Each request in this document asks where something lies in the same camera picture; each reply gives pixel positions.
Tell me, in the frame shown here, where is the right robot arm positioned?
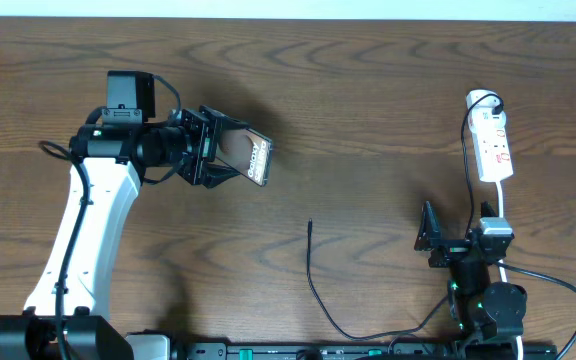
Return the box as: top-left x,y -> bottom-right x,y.
414,202 -> 527,359

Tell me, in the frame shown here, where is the black charging cable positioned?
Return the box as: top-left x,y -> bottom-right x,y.
305,92 -> 506,342

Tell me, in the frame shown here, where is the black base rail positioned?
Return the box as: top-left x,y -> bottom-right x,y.
127,341 -> 558,360

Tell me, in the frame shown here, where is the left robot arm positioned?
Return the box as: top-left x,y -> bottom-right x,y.
0,106 -> 272,359

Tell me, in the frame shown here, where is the Samsung Galaxy smartphone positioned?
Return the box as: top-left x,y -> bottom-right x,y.
216,128 -> 273,187

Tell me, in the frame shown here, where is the white power strip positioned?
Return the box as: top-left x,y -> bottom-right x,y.
466,89 -> 514,183

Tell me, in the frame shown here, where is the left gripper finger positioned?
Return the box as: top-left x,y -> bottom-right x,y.
213,111 -> 249,131
202,163 -> 240,189

